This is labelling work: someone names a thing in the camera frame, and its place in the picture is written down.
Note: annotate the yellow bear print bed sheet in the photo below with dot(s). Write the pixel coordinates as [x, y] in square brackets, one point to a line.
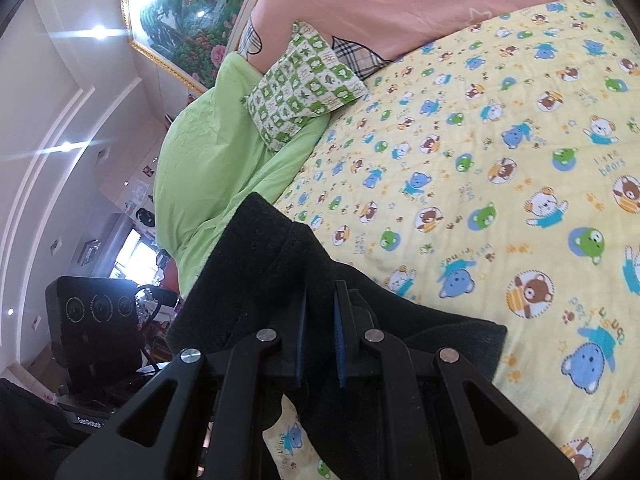
[500, 160]

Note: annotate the light green blanket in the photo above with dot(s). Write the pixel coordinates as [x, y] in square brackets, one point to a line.
[210, 160]

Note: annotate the dark cloth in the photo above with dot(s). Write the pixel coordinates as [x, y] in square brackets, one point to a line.
[30, 430]

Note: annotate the gold framed landscape painting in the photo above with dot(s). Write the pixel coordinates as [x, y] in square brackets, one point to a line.
[185, 10]

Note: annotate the round ceiling light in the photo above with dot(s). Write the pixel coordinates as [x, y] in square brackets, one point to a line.
[65, 147]
[100, 30]

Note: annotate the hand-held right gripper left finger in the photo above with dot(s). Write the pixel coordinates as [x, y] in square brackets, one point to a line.
[300, 345]

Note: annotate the green checkered pillow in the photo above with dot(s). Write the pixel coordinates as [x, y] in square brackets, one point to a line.
[305, 85]

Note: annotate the pink duvet with plaid print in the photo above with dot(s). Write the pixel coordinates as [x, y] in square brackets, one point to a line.
[400, 0]

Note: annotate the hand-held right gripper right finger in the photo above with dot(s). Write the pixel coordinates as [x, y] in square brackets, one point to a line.
[341, 345]

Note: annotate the dark pants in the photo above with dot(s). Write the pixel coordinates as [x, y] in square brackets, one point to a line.
[260, 270]

